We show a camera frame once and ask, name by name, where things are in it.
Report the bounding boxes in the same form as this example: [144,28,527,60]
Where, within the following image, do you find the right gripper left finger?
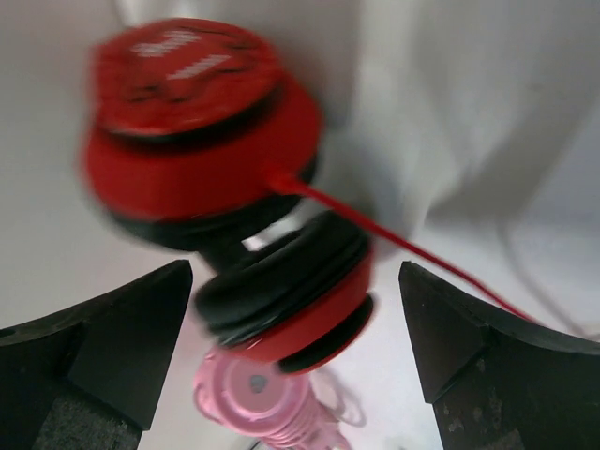
[1,260,192,449]

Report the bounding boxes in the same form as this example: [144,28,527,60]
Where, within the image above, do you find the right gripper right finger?
[398,262,599,449]

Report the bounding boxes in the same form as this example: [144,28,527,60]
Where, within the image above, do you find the red black headphones with cable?
[77,17,545,376]

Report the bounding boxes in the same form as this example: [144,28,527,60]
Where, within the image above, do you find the pink round headphones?
[193,349,367,449]

